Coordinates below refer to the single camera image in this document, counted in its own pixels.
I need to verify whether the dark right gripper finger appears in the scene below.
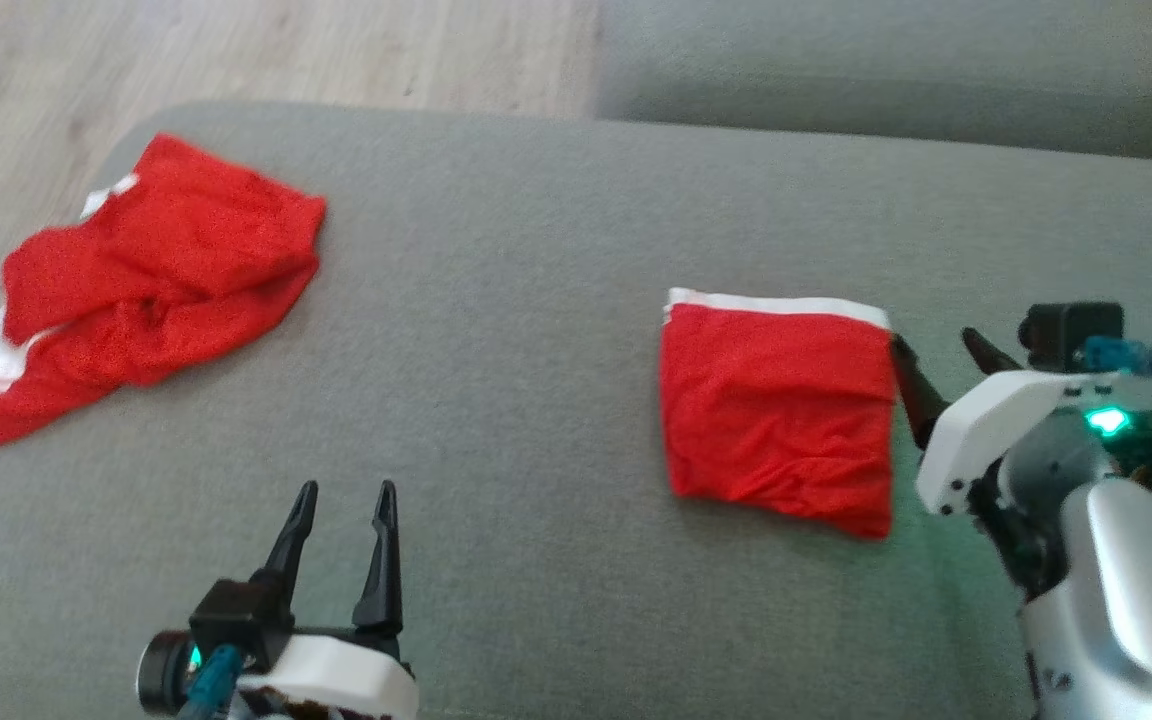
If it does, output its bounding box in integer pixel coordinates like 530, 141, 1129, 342
889, 334, 953, 451
960, 326, 1024, 377

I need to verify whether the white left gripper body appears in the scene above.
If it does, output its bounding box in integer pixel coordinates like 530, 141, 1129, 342
234, 628, 420, 720

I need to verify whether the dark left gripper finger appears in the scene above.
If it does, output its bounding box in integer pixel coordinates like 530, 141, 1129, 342
352, 480, 405, 646
250, 480, 321, 613

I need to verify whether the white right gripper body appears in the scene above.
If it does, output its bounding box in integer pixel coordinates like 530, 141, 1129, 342
916, 370, 1152, 517

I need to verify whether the red shorts white waistband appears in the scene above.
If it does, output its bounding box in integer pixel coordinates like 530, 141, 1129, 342
657, 287, 900, 542

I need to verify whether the large grey sofa chaise cushion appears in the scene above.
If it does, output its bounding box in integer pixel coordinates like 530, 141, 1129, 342
0, 99, 1152, 720

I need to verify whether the grey sofa seat cushion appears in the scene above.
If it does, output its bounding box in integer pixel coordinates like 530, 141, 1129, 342
595, 0, 1152, 162

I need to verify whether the teal-plug left camera cable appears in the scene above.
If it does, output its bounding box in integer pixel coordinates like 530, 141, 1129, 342
176, 644, 243, 720

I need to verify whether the teal-plug camera cable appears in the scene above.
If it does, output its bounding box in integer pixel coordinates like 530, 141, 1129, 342
176, 644, 243, 720
1083, 336, 1152, 441

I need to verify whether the teal-plug right camera cable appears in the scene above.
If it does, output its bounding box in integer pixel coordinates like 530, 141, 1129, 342
1083, 336, 1152, 441

